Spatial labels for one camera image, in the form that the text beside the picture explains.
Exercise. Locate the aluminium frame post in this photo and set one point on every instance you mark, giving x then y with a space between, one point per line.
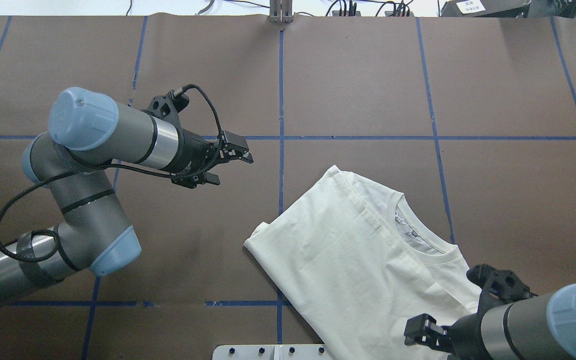
281 11

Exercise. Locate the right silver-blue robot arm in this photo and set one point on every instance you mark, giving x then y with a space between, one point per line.
510 323

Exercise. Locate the black box with label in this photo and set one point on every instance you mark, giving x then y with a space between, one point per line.
485 9

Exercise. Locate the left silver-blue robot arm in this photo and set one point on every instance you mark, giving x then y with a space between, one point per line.
88 133

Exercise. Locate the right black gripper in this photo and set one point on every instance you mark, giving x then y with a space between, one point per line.
464 331

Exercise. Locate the cream long-sleeve printed shirt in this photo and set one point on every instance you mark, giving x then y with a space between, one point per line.
356 263

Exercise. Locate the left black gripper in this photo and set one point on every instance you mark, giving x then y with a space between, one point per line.
194 154

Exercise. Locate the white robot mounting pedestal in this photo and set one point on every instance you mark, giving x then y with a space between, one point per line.
272 352

